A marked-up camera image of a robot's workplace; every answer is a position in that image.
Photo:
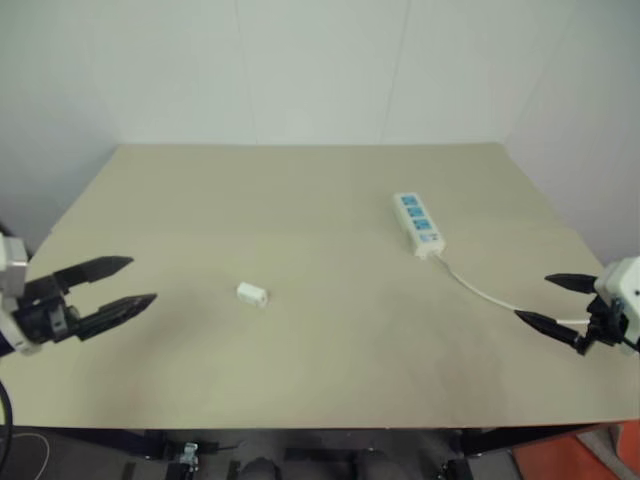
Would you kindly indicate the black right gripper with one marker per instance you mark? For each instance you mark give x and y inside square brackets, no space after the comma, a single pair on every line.
[606,320]

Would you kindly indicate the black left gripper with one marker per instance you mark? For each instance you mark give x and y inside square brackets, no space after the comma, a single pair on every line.
[42,311]

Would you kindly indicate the white plug adapter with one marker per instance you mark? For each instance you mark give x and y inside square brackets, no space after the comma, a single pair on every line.
[252,294]

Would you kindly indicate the white power strip blue sockets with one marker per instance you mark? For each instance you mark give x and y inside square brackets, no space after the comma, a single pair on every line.
[418,223]

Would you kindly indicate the orange floor mat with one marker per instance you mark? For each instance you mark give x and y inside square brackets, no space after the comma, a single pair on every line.
[585,452]

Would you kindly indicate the silver metal clamp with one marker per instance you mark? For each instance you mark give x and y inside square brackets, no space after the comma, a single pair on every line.
[189,452]

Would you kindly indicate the dark rounded robot leg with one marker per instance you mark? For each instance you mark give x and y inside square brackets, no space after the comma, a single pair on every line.
[257,469]

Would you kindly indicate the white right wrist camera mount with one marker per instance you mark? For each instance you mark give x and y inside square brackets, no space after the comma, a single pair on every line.
[622,290]

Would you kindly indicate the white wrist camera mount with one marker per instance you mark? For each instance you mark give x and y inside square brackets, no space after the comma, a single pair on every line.
[10,300]
[622,290]

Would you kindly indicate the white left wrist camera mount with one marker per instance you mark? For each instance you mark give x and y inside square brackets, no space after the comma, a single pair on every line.
[10,300]

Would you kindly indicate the black table frame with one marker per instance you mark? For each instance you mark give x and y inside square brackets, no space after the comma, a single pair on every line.
[320,445]

